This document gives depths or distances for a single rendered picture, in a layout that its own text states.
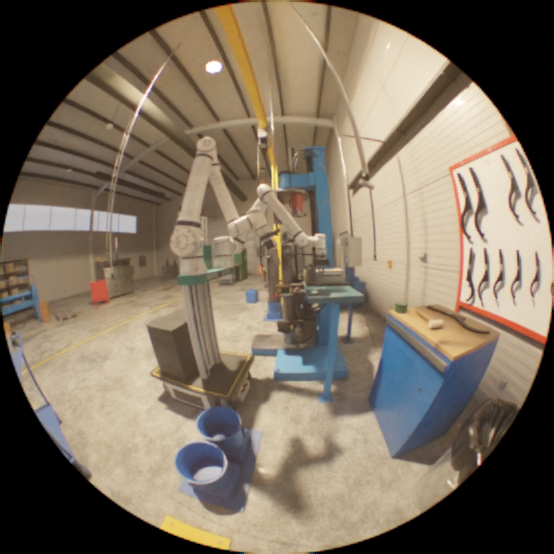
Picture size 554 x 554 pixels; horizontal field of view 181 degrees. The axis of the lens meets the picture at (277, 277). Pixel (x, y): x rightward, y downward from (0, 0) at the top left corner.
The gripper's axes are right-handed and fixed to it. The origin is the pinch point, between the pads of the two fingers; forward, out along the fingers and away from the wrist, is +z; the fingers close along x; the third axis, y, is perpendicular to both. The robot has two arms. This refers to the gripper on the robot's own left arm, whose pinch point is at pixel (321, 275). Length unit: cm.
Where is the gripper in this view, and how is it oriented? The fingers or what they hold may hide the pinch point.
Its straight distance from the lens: 147.1
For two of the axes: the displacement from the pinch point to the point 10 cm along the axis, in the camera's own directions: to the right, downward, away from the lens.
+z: 0.4, 9.9, 1.3
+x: -9.9, 0.2, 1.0
